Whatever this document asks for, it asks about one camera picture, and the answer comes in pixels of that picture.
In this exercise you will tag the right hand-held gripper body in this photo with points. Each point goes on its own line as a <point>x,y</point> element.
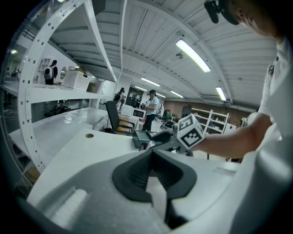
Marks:
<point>190,134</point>

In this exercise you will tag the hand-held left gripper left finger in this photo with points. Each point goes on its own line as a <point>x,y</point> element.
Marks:
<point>103,196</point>

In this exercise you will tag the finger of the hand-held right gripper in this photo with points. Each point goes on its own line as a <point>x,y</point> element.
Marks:
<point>164,139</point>

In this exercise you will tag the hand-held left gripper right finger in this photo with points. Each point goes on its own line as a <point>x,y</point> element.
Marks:
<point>201,182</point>

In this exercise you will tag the small white remote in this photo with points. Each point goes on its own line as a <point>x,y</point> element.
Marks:
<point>151,145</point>

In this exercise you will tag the person's right forearm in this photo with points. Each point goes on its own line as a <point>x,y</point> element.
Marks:
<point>229,144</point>

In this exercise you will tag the dark green picture box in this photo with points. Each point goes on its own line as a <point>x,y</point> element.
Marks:
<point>140,139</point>

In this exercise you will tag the brown cardboard box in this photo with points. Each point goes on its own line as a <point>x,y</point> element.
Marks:
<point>91,87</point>

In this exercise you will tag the white open shelf unit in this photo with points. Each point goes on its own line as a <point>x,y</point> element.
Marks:
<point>210,121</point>

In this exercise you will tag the white cabinet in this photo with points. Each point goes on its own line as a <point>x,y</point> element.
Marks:
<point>230,128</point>

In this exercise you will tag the beige checkered tablecloth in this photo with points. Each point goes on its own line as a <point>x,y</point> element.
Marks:
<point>124,120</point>

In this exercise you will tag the white microwave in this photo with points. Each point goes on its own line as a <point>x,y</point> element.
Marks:
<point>128,112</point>

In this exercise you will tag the white table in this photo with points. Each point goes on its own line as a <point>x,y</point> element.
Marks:
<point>80,155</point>

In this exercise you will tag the black mesh armchair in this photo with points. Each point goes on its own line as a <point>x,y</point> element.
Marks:
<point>113,114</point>

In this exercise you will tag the ceiling strip lights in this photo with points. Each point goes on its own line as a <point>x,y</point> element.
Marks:
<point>193,56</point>

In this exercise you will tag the person's white shirt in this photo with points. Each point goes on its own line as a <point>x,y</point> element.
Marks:
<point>279,96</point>

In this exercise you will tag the white perforated basket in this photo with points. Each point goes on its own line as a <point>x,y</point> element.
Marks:
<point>76,80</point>

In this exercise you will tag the white metal shelving rack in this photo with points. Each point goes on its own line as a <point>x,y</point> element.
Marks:
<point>57,93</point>

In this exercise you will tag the white backpack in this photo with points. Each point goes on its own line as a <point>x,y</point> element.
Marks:
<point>48,73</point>

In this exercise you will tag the person's head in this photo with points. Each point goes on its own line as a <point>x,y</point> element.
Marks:
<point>261,18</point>

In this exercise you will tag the black head camera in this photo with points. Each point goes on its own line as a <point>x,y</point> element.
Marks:
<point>215,11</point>

